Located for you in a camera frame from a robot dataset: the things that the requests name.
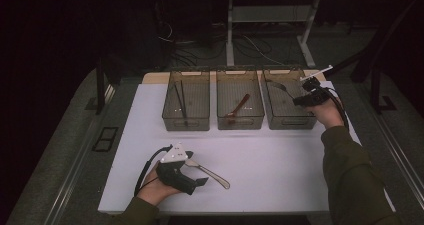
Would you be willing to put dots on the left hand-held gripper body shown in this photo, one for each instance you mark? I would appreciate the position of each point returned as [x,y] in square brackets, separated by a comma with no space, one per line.
[173,155]

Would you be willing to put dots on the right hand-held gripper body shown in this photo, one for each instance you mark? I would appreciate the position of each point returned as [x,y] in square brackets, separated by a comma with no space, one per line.
[313,96]

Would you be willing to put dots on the transparent brown plastic bin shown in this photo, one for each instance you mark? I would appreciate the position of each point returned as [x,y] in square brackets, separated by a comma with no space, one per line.
[283,108]
[191,101]
[233,95]

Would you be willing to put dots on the metal fork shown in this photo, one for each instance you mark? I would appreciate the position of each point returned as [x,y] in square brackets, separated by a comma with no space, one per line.
[281,87]

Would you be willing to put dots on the brown wooden spoon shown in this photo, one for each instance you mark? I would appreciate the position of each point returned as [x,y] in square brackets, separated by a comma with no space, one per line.
[238,106]

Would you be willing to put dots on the person's right hand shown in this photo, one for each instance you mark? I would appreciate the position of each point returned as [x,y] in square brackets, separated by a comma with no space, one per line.
[328,115]

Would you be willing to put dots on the person's left hand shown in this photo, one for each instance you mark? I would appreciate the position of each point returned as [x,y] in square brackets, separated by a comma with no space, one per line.
[155,191]

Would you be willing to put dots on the metal knife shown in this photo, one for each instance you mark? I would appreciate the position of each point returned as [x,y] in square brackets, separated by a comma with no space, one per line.
[213,176]

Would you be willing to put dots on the white foam board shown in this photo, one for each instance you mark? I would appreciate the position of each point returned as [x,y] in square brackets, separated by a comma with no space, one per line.
[260,165]

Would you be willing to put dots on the dark metal stand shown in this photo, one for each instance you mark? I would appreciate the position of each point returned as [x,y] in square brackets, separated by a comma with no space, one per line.
[378,91]
[100,88]

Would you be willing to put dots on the white metal stand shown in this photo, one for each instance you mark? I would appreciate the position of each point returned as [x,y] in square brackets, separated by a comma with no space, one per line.
[271,14]

